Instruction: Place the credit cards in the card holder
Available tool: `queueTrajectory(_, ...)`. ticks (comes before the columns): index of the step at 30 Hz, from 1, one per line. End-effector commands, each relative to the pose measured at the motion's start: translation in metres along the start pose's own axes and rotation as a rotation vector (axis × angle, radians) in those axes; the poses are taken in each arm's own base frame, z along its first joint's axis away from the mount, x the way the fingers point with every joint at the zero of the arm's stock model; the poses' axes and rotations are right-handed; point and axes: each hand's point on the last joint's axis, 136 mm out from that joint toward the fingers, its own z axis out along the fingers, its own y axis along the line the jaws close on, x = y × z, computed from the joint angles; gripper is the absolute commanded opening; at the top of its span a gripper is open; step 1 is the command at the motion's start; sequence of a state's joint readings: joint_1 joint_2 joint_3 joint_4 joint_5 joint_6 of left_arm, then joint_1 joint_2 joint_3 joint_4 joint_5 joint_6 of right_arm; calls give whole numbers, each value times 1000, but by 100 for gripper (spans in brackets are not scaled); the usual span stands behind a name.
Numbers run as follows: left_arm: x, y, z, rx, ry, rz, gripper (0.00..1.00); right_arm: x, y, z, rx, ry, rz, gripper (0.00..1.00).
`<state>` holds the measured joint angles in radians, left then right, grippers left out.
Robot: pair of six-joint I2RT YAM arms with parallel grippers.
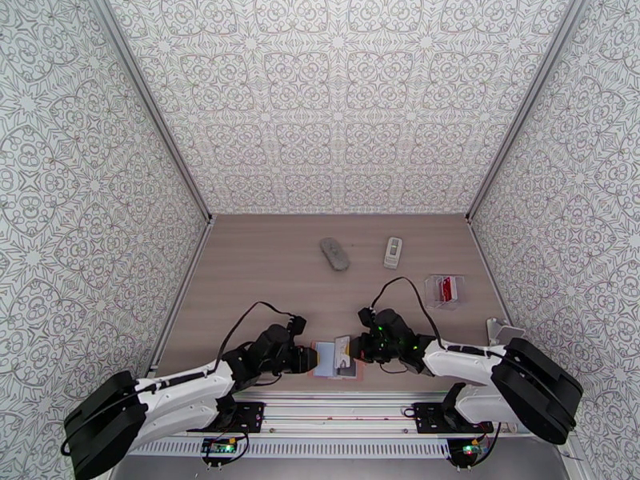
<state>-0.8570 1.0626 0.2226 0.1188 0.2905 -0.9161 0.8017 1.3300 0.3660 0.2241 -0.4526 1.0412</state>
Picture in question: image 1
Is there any grey metal bracket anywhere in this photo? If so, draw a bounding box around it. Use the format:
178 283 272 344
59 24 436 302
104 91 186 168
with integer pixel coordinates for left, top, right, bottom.
486 317 526 346

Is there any white perforated strip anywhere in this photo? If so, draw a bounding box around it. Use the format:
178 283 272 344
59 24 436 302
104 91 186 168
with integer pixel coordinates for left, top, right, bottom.
122 439 454 458

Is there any grey felt pouch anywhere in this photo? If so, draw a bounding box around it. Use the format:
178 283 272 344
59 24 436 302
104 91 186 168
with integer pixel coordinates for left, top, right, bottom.
319 237 351 272

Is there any pink card holder wallet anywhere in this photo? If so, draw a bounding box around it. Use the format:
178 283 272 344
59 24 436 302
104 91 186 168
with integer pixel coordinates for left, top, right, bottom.
307 339 361 380

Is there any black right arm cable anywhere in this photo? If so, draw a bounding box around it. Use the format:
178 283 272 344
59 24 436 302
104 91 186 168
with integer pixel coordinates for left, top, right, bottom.
370 276 446 347

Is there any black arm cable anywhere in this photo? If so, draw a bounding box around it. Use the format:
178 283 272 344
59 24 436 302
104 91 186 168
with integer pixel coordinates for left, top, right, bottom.
370 276 446 347
214 301 294 367

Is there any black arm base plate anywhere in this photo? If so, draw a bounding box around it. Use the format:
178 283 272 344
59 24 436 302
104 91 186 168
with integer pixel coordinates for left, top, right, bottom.
414 402 494 434
186 401 266 434

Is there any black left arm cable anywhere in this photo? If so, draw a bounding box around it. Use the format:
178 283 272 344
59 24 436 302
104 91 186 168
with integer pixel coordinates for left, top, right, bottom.
214 301 294 367

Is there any clear acrylic card stand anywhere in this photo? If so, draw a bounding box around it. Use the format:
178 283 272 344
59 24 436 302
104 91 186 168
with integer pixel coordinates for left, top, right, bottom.
425 274 467 313

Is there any aluminium corner post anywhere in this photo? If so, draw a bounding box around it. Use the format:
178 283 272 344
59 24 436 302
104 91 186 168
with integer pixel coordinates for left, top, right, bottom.
86 0 215 224
466 0 589 224

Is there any white remote control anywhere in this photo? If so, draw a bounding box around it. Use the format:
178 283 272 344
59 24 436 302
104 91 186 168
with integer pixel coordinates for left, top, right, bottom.
383 237 404 270

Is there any red card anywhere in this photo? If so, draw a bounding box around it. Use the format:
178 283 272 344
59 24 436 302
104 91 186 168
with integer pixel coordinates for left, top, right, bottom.
435 276 462 302

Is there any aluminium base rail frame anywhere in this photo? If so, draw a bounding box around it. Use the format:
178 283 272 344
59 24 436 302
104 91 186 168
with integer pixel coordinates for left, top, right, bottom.
119 390 574 438

